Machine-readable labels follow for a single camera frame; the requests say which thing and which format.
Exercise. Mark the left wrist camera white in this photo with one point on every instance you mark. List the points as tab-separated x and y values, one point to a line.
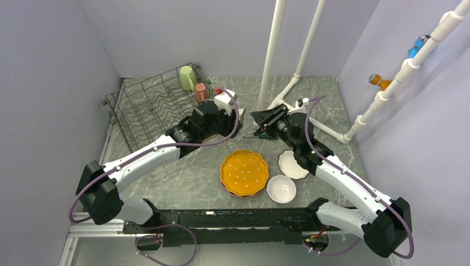
223	99

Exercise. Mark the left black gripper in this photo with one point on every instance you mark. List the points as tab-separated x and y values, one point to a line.
230	119

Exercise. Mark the small red-brown mug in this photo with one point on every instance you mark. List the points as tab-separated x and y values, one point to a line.
201	92

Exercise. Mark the light green mug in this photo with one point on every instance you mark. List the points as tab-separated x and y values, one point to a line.
187	78

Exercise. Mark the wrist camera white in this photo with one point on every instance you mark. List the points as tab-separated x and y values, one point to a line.
301	105
223	99

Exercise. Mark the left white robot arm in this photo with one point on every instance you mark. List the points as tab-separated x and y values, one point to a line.
100	186

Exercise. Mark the white bowl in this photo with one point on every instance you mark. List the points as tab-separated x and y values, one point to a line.
281	189

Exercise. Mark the red plate under yellow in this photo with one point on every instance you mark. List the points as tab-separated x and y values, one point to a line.
243	189

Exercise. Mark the orange clamp on pipe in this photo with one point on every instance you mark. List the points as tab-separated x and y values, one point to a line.
377	80

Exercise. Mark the grey wire dish rack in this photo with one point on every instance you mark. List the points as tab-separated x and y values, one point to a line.
144	108

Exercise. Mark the floral scalloped small plate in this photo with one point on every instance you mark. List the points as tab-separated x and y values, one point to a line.
289	166

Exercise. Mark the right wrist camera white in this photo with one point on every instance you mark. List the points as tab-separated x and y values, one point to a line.
301	105

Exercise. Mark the white PVC pipe frame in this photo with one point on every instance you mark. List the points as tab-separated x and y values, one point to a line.
339	27

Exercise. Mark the blue clamp on pipe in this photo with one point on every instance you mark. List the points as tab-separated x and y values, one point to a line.
418	44

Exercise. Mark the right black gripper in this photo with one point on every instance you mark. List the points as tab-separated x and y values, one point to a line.
268	118

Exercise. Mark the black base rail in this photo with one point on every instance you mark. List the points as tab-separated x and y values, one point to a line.
226	226

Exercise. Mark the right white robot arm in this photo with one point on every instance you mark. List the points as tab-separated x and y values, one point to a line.
382	222

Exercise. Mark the white PVC pipe diagonal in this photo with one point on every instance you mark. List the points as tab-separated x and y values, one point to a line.
447	24

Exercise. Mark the yellow polka dot plate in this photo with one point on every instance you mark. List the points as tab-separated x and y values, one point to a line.
244	166

